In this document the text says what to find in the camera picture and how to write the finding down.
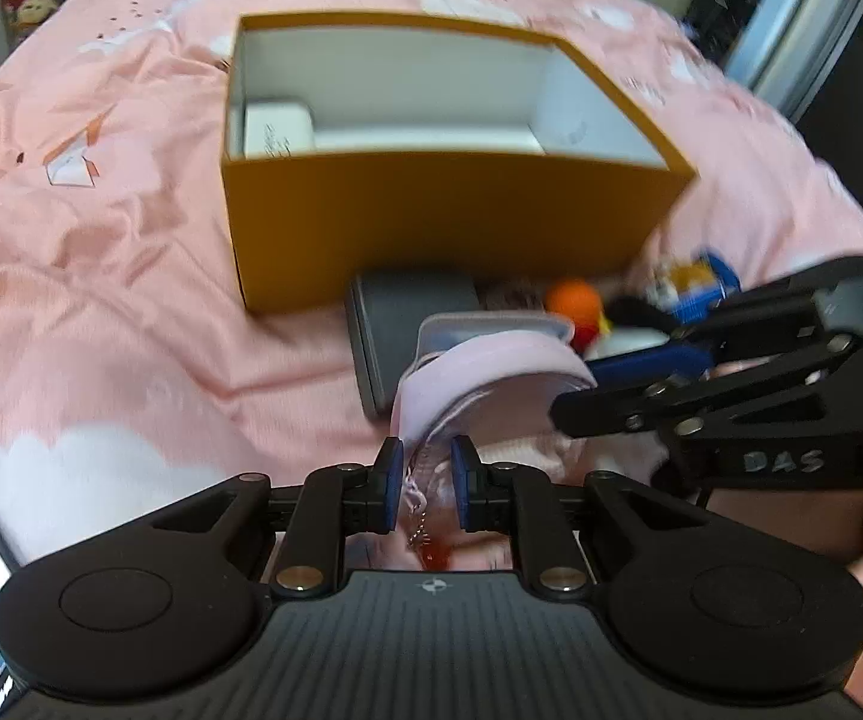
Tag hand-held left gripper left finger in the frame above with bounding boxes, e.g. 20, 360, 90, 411
135, 435, 406, 593

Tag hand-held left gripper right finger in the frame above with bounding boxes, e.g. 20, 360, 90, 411
450, 433, 703, 593

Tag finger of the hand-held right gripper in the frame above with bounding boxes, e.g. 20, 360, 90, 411
549, 336, 861, 439
591, 255, 863, 392

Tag pink pouch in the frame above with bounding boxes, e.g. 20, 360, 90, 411
388, 313, 673, 572

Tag orange plush toy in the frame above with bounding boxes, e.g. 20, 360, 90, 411
547, 280, 676, 361

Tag grey jewelry box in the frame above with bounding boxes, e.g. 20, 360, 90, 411
345, 266, 482, 421

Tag yellow cardboard box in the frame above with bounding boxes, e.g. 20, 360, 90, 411
221, 11, 698, 316

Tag pink printed blanket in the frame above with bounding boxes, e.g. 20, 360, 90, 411
0, 0, 863, 567

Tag white box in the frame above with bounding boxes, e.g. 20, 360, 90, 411
242, 97, 318, 161

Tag grey door frame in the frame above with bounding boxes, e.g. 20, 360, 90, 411
723, 0, 863, 122

